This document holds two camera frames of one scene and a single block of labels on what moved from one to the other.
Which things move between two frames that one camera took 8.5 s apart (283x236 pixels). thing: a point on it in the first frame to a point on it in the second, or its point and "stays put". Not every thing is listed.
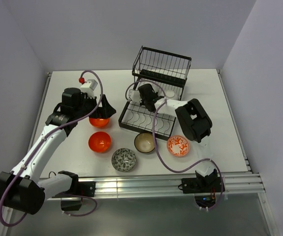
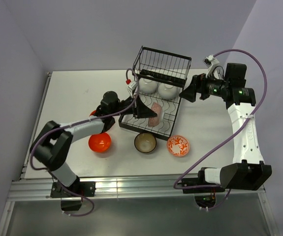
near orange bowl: (99, 142) stays put
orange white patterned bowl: (177, 145) stays put
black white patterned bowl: (123, 160) to (155, 121)
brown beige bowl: (144, 142) stays put
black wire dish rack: (166, 71) stays put
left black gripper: (106, 111) to (141, 110)
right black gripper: (142, 103) to (198, 84)
